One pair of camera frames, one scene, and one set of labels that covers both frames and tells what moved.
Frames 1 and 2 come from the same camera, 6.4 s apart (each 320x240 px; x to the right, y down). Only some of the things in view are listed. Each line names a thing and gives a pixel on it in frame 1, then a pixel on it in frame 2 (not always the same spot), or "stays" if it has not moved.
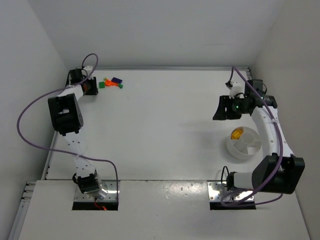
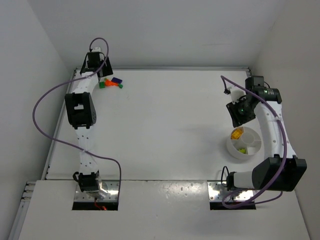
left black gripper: x=91 y=86 -> x=107 y=70
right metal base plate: x=218 y=192 stays
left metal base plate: x=111 y=196 stays
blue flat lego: x=117 y=80 stays
